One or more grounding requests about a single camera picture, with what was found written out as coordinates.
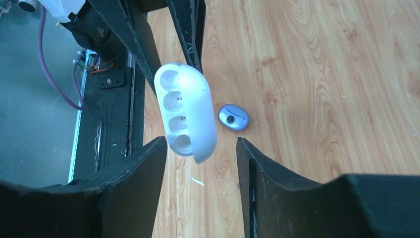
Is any white slotted cable duct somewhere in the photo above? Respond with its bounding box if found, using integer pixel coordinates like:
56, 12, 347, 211
68, 49, 87, 183

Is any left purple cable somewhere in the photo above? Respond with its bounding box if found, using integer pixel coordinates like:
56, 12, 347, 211
38, 4, 84, 111

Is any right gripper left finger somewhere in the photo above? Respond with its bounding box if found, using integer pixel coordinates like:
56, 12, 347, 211
0, 136, 167, 238

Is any white earbud charging case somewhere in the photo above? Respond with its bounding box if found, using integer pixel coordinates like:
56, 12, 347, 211
154, 62, 217, 164

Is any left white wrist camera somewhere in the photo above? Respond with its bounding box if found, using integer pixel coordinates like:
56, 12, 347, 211
18, 0, 86, 23

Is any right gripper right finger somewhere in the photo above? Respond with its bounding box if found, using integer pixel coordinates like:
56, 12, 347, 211
236, 137, 420, 238

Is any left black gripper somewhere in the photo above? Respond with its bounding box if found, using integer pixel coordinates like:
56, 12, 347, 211
61, 0, 206, 92

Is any blue-grey earbud case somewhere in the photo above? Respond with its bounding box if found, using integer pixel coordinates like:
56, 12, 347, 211
217, 104, 250, 132

